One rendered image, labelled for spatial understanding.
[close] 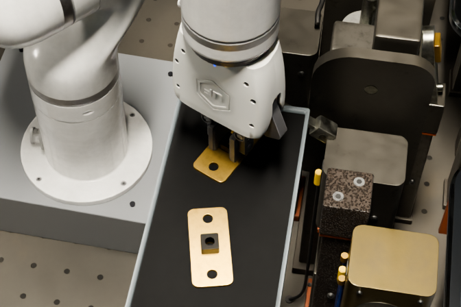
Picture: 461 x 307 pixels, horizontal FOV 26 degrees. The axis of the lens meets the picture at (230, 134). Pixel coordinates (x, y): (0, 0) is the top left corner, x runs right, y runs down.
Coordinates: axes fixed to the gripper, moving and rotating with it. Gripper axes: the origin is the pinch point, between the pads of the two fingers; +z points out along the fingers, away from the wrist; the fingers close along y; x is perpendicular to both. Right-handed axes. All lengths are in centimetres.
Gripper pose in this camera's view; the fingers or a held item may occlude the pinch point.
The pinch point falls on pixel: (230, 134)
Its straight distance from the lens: 99.2
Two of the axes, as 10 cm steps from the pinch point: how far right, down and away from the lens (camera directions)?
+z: 0.0, 5.8, 8.1
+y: 8.3, 4.6, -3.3
